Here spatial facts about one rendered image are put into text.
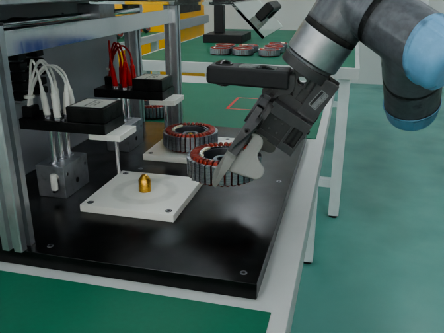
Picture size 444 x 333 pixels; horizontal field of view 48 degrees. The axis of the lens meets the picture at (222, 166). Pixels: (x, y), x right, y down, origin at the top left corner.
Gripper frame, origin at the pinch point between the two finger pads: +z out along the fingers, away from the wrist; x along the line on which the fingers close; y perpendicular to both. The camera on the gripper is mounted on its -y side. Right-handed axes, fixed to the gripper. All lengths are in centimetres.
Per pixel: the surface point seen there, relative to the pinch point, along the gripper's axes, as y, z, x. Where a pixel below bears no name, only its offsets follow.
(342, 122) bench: 33, 21, 161
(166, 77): -19.3, 1.7, 24.2
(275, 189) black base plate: 9.5, 1.8, 8.5
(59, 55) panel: -38.9, 8.5, 19.6
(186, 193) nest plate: -2.4, 7.6, 0.6
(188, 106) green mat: -19, 22, 70
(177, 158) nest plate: -8.3, 11.6, 16.7
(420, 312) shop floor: 86, 46, 91
